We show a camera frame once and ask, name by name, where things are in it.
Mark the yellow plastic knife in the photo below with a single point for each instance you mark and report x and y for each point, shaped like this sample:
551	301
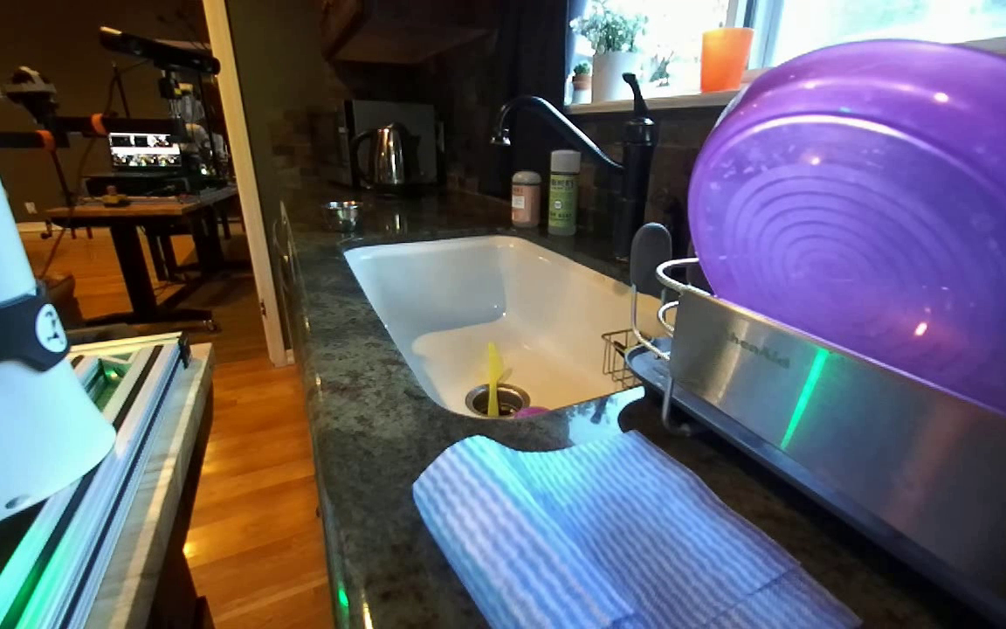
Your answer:
493	370

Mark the dark metal water faucet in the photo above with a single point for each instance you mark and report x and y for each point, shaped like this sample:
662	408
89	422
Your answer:
634	176

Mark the white sink basin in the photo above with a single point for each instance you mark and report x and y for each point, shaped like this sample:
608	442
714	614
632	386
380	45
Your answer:
471	292

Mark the orange label soap bottle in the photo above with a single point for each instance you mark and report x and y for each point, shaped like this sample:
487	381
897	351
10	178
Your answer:
527	202

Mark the green label soap bottle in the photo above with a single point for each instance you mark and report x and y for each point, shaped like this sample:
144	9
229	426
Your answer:
563	196

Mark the blue striped cloth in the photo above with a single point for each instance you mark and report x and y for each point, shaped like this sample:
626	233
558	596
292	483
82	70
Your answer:
608	535

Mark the plant in white pot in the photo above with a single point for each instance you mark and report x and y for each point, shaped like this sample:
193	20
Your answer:
608	65

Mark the orange plastic cup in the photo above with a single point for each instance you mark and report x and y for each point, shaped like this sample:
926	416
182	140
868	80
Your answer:
727	59

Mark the dark wooden table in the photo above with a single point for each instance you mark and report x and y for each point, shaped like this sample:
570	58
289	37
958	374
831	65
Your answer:
137	216

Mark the metal dish rack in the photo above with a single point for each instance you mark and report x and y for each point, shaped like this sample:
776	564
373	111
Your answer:
876	430

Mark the purple plastic plate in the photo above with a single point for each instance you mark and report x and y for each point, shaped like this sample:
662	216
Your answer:
888	233

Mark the metal robot mounting stand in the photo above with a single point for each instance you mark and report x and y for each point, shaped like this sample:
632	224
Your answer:
143	466

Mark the open laptop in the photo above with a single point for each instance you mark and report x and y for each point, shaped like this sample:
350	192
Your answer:
143	158

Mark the kitchen window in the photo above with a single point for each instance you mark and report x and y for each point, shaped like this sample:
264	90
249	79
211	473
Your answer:
876	21

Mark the black stand with orange clamps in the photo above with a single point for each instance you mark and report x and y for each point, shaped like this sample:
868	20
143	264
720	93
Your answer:
36	124

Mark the white door frame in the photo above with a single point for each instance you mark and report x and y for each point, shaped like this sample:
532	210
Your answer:
246	186

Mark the black camera on tripod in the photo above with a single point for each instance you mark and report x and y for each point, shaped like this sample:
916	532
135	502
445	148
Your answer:
158	54

